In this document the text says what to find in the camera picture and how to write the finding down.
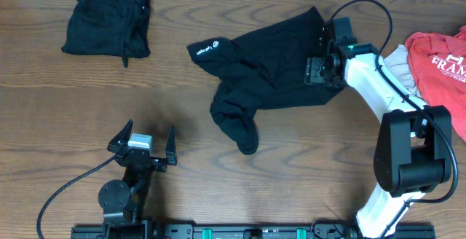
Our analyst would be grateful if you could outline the red printed t-shirt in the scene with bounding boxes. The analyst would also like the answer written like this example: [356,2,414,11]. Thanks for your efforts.
[405,26,465,138]

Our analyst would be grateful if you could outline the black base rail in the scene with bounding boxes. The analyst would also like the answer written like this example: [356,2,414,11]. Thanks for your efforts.
[71,215,436,239]

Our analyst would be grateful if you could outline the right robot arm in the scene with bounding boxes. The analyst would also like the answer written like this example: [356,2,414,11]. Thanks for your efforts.
[304,43,459,238]

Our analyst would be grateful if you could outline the black t-shirt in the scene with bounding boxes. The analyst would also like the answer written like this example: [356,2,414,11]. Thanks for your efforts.
[186,7,344,155]

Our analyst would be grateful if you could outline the beige garment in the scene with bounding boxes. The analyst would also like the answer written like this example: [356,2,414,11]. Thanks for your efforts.
[384,44,422,98]

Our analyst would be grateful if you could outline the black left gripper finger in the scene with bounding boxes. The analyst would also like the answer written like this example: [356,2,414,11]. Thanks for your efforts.
[107,119,133,154]
[165,126,178,165]

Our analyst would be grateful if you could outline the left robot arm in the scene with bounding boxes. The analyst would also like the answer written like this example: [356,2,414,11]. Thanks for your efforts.
[98,120,178,239]

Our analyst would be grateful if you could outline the folded black garment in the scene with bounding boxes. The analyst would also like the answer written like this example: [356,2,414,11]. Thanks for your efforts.
[61,0,151,67]

